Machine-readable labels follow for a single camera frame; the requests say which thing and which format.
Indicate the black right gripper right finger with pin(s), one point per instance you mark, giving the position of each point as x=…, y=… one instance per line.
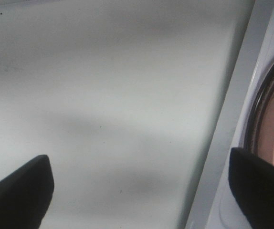
x=251, y=180

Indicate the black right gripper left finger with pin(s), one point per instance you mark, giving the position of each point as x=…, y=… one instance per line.
x=25, y=195

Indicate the white microwave oven body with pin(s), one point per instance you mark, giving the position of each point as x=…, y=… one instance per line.
x=214, y=206

